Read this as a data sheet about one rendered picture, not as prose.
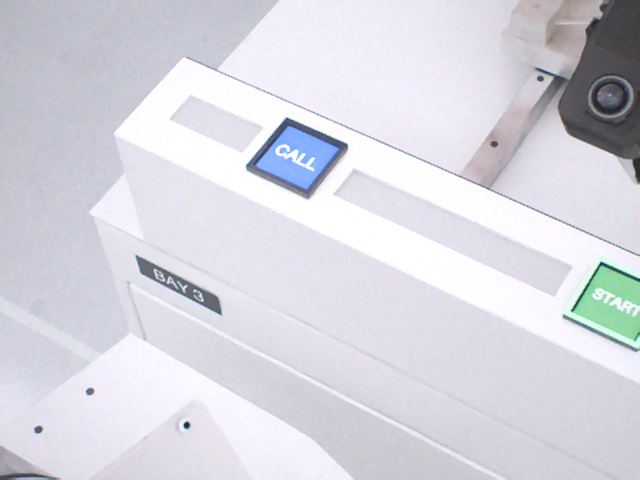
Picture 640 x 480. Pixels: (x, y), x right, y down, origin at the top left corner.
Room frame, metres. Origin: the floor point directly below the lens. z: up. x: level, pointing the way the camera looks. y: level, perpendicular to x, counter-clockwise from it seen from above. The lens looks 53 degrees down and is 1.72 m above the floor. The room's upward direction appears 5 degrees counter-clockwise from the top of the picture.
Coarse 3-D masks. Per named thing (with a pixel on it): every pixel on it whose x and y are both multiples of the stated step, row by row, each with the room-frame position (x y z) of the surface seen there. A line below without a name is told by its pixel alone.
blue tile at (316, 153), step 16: (288, 128) 0.67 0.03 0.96; (288, 144) 0.65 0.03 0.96; (304, 144) 0.65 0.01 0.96; (320, 144) 0.65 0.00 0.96; (272, 160) 0.64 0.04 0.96; (288, 160) 0.63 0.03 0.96; (304, 160) 0.63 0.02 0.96; (320, 160) 0.63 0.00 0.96; (288, 176) 0.62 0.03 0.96; (304, 176) 0.62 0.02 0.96
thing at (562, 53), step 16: (592, 0) 0.86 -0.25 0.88; (576, 16) 0.84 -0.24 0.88; (560, 32) 0.82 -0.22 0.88; (576, 32) 0.82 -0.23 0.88; (512, 48) 0.82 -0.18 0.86; (528, 48) 0.82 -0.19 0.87; (544, 48) 0.81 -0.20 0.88; (560, 48) 0.80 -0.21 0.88; (576, 48) 0.80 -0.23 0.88; (544, 64) 0.81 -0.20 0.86; (560, 64) 0.80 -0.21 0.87; (576, 64) 0.79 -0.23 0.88
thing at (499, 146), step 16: (528, 80) 0.80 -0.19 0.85; (544, 80) 0.80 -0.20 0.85; (560, 80) 0.81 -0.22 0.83; (528, 96) 0.78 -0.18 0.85; (544, 96) 0.78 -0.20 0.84; (512, 112) 0.76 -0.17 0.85; (528, 112) 0.76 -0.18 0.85; (496, 128) 0.74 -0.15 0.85; (512, 128) 0.74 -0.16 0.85; (528, 128) 0.76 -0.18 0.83; (496, 144) 0.73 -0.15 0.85; (512, 144) 0.73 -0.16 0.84; (480, 160) 0.71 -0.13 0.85; (496, 160) 0.71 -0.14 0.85; (464, 176) 0.70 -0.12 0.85; (480, 176) 0.69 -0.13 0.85; (496, 176) 0.71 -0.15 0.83
